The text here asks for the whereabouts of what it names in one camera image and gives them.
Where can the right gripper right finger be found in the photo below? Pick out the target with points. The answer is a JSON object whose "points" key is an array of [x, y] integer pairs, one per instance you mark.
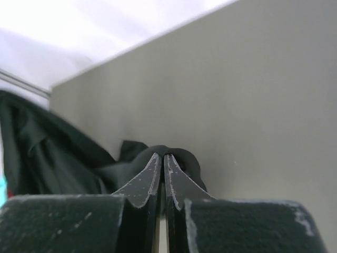
{"points": [[180, 192]]}

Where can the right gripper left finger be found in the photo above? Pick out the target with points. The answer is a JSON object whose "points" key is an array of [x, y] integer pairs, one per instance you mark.
{"points": [[140, 220]]}

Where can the black t-shirt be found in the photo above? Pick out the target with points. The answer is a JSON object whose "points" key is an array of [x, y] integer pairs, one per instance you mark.
{"points": [[44, 154]]}

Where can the dark red t-shirt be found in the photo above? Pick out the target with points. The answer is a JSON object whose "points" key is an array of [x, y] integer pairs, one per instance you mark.
{"points": [[9, 193]]}

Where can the teal t-shirt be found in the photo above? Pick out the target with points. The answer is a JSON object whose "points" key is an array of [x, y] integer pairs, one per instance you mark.
{"points": [[3, 190]]}

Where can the left aluminium frame post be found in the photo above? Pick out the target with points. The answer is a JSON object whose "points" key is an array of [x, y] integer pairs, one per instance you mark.
{"points": [[14, 80]]}

